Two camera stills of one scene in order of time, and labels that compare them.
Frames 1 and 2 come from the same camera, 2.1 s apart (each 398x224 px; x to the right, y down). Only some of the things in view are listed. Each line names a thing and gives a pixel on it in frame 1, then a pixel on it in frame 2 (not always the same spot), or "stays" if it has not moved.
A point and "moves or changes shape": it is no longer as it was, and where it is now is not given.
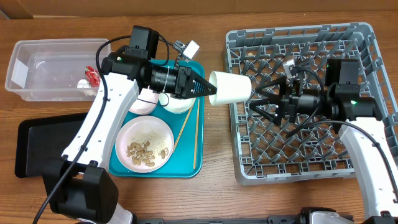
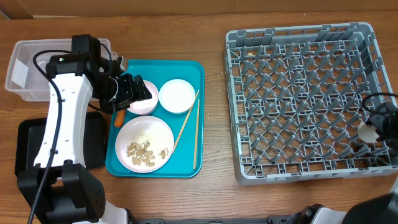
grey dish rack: [267, 152] stays
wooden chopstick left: [183, 126] stays
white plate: [144, 144] stays
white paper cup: [230, 88] moves or changes shape
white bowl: [175, 105] stays
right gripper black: [290, 102] -> [375, 120]
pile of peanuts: [140, 154] stays
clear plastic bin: [50, 70] stays
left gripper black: [184, 84] -> [131, 91]
